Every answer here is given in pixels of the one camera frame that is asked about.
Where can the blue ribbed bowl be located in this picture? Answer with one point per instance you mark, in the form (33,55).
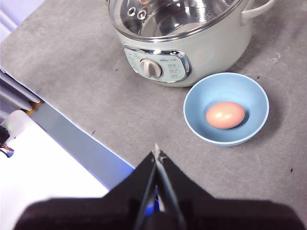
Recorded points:
(254,95)

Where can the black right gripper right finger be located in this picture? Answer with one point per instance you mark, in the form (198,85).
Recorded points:
(216,213)

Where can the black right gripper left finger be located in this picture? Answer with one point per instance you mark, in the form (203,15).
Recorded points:
(112,210)

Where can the brown egg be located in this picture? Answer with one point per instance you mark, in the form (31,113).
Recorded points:
(225,115)

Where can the yellow bracket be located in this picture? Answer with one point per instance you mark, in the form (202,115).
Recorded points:
(33,107)

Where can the grey aluminium rail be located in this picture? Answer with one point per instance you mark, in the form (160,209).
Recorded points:
(16,91)

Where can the pale green electric steamer pot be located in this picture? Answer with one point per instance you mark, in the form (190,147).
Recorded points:
(216,55)

